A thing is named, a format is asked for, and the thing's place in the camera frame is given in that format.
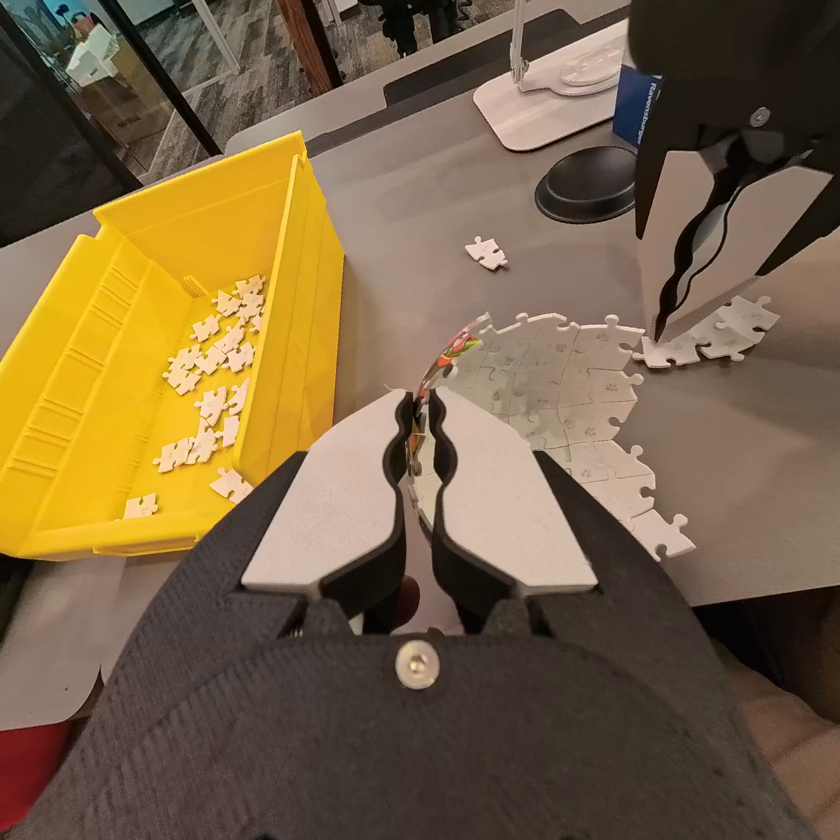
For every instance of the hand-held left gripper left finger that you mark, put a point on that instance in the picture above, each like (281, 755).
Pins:
(321, 512)

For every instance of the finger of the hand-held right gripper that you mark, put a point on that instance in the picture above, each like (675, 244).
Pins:
(768, 223)
(669, 216)

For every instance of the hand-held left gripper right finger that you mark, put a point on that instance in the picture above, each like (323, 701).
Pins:
(518, 518)

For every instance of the partly built puzzle ball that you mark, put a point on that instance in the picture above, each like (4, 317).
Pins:
(577, 407)

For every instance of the white puzzle piece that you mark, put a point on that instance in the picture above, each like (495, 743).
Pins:
(485, 253)
(673, 353)

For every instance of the black round ball stand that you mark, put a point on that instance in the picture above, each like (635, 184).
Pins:
(584, 184)

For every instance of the blue puzzle box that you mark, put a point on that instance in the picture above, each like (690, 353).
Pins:
(633, 105)

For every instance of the pile of white puzzle pieces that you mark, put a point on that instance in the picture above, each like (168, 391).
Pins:
(213, 403)

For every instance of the white loose puzzle piece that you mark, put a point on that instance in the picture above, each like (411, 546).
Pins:
(485, 253)

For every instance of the person's left hand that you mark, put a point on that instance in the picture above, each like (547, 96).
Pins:
(410, 604)

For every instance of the white rounded object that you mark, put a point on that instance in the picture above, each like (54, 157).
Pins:
(538, 111)

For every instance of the yellow plastic bin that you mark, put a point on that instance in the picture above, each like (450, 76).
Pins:
(72, 374)

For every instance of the pale grey cardboard sheet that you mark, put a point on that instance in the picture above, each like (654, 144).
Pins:
(46, 636)

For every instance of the black office chair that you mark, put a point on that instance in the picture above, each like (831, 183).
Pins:
(420, 26)

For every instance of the red object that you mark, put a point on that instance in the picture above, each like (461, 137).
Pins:
(26, 774)

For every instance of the black framed glass partition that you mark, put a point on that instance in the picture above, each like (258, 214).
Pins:
(46, 144)

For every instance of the white cardboard box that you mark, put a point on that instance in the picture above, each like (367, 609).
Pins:
(92, 56)

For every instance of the brown wooden post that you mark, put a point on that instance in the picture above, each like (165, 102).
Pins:
(308, 43)

